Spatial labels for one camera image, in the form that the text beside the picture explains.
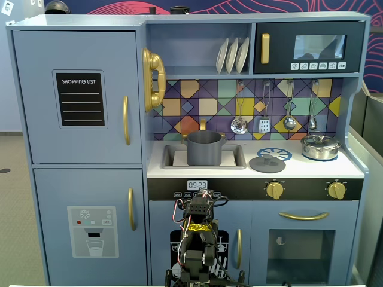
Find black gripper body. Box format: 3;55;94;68
183;190;229;224

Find gray round pot lid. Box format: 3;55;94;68
248;154;287;174

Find steel pot with lid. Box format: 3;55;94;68
300;134;342;161

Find yellow black tape label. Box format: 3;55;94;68
188;222;212;233

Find blue dishwasher door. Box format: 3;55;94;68
148;200;253;285

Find gray plastic pot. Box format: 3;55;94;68
182;130;227;166

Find gray toy sink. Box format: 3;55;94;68
161;143;247;170

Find blue oven door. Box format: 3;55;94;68
251;200;360;285

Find gold stove knob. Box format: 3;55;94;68
326;180;348;200
265;180;285;200

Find gold toy faucet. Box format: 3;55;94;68
180;118;227;143

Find steel slotted spoon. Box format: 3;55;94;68
230;81;250;135

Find steel slotted spatula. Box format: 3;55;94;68
258;81;273;134

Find blue toy kitchen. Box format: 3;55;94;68
5;11;372;286

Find steel ladle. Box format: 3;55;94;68
282;80;297;131

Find gold toy telephone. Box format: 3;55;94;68
141;47;167;114

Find steel small spoon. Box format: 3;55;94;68
308;80;320;131

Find blue freezer door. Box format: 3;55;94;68
33;167;148;285

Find white plate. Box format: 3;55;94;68
215;38;230;74
234;36;250;74
224;37;240;74

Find black shopping list board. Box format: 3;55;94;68
51;69;109;130

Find black toy microwave door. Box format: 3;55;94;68
253;21;366;74

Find large blue fridge door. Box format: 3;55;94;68
12;29;143;165

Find black helmet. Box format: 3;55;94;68
44;0;71;15

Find red white servo cable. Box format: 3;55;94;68
174;198;193;224

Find gold dishwasher handle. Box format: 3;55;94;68
236;228;243;270

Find black power cable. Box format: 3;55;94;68
206;242;242;284

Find gold freezer door handle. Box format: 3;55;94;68
127;187;137;232

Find gold oven handle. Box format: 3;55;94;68
278;210;330;222

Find gold fridge door handle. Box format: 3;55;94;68
122;95;132;146

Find gold microwave handle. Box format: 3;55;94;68
260;33;271;65

